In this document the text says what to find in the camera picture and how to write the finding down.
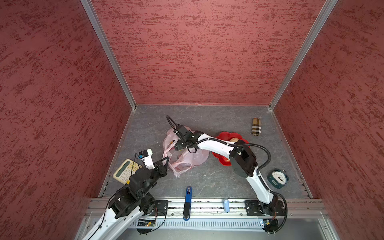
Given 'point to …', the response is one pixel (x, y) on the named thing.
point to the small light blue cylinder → (226, 205)
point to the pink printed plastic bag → (181, 161)
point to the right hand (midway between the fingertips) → (180, 145)
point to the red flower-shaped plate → (227, 136)
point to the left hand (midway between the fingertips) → (169, 161)
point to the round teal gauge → (278, 178)
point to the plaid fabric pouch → (256, 127)
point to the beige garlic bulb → (234, 139)
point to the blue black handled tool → (187, 209)
